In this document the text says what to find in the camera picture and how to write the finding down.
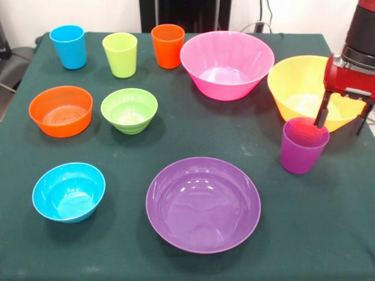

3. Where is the blue plastic bowl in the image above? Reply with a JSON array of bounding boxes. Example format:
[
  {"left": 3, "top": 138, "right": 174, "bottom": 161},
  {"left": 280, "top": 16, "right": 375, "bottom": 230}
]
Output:
[{"left": 32, "top": 162, "right": 107, "bottom": 224}]

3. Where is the orange plastic cup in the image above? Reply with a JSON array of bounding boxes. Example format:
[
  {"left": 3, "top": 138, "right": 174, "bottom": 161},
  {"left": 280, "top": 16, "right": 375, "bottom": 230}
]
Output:
[{"left": 151, "top": 23, "right": 186, "bottom": 70}]

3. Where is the black hanging cable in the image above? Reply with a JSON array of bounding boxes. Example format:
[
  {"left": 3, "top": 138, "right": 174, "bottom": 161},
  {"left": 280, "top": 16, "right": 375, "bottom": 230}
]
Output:
[{"left": 265, "top": 0, "right": 275, "bottom": 33}]

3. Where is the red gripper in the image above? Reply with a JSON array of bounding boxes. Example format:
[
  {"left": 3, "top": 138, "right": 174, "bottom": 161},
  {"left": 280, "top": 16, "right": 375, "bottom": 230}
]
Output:
[{"left": 313, "top": 53, "right": 375, "bottom": 137}]

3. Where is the orange plastic bowl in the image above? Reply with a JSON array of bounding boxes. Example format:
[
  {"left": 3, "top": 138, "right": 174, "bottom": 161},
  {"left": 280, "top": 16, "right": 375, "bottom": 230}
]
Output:
[{"left": 28, "top": 85, "right": 94, "bottom": 138}]

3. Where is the grey chair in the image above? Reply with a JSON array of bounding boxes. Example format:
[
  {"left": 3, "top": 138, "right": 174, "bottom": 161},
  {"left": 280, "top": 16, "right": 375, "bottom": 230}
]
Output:
[{"left": 0, "top": 22, "right": 39, "bottom": 94}]

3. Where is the purple plastic cup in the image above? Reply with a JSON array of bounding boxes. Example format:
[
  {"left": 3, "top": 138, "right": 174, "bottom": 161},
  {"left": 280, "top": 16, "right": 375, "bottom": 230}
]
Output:
[{"left": 279, "top": 116, "right": 330, "bottom": 175}]

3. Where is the lime green plastic cup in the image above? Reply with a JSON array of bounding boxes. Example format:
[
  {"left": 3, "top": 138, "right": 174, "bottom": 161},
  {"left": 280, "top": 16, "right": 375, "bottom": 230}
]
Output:
[{"left": 101, "top": 32, "right": 138, "bottom": 79}]

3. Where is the green plastic bowl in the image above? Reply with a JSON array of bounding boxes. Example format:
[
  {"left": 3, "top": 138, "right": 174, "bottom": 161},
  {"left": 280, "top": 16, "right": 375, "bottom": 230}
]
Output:
[{"left": 100, "top": 88, "right": 159, "bottom": 135}]

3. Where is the dark green tablecloth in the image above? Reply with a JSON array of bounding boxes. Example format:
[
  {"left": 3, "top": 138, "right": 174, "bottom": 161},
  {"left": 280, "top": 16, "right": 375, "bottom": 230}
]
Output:
[{"left": 0, "top": 31, "right": 375, "bottom": 281}]

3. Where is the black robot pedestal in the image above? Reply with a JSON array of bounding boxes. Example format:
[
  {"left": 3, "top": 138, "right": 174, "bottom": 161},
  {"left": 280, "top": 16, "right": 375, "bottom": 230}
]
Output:
[{"left": 139, "top": 0, "right": 232, "bottom": 33}]

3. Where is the yellow plastic bowl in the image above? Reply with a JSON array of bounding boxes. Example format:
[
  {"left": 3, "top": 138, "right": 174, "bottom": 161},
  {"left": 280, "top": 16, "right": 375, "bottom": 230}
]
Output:
[{"left": 267, "top": 55, "right": 369, "bottom": 133}]

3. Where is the pink plastic bowl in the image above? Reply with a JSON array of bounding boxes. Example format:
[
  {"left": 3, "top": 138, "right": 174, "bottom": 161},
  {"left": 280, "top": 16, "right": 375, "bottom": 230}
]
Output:
[{"left": 179, "top": 30, "right": 275, "bottom": 102}]

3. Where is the purple plastic bowl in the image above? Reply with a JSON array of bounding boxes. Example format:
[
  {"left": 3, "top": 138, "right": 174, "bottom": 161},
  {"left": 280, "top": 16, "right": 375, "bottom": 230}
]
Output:
[{"left": 145, "top": 156, "right": 262, "bottom": 255}]

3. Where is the blue plastic cup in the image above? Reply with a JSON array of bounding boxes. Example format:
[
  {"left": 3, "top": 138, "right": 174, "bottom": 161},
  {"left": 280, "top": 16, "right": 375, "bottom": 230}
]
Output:
[{"left": 49, "top": 25, "right": 87, "bottom": 70}]

